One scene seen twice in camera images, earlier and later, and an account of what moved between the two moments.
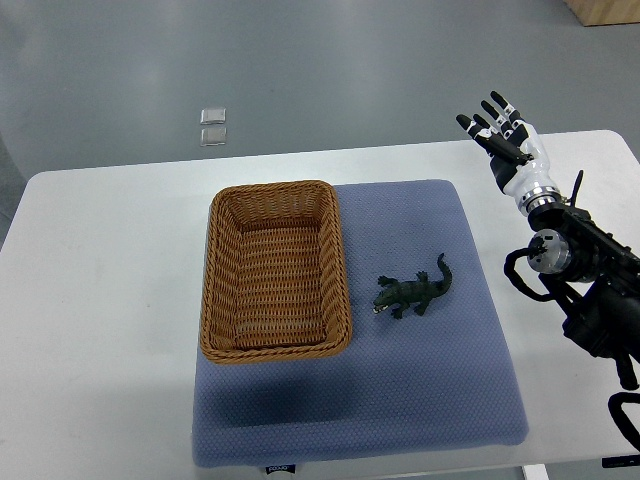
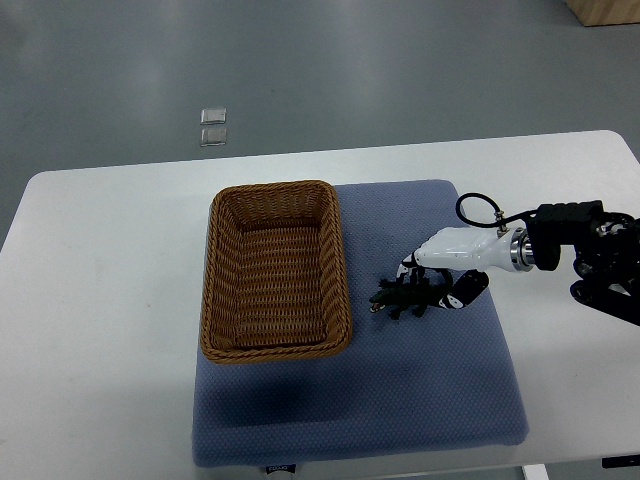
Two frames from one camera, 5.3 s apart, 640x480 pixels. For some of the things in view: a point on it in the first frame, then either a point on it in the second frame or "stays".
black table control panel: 620,461 stays
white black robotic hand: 518,156 to 468,255
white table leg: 536,472 stays
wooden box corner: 604,12 stays
